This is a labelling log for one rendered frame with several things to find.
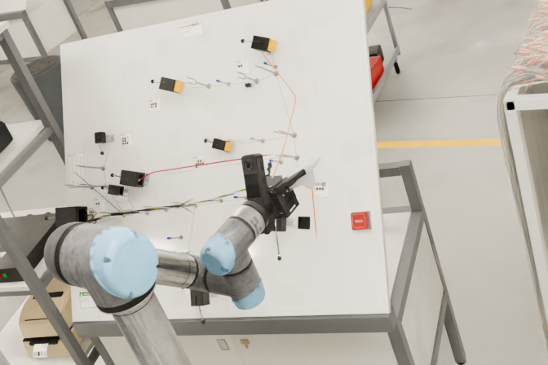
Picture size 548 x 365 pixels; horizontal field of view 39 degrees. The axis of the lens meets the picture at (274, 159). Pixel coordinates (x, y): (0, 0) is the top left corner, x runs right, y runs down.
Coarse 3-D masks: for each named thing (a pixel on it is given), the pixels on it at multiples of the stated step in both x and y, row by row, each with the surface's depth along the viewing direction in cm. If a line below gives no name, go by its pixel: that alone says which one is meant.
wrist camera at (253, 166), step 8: (248, 160) 170; (256, 160) 169; (248, 168) 170; (256, 168) 169; (248, 176) 171; (256, 176) 169; (264, 176) 170; (248, 184) 171; (256, 184) 170; (264, 184) 170; (248, 192) 171; (256, 192) 170; (264, 192) 170; (256, 200) 170; (264, 200) 169
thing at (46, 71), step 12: (36, 60) 662; (48, 60) 650; (36, 72) 634; (48, 72) 631; (60, 72) 641; (12, 84) 642; (48, 84) 634; (60, 84) 642; (24, 96) 640; (48, 96) 638; (60, 96) 643; (60, 108) 646; (36, 120) 656; (60, 120) 650
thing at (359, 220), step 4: (364, 212) 233; (352, 216) 235; (356, 216) 234; (360, 216) 234; (364, 216) 233; (352, 220) 235; (356, 220) 234; (360, 220) 234; (364, 220) 233; (352, 224) 235; (356, 224) 234; (360, 224) 234; (364, 224) 233; (368, 224) 234; (352, 228) 235; (356, 228) 234; (360, 228) 234; (364, 228) 233
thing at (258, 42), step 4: (256, 36) 246; (244, 40) 251; (252, 40) 246; (256, 40) 246; (260, 40) 245; (264, 40) 245; (268, 40) 244; (252, 44) 246; (256, 44) 246; (260, 44) 245; (264, 44) 244; (252, 48) 247; (256, 48) 246; (260, 48) 245; (264, 48) 244; (268, 52) 248; (272, 52) 253
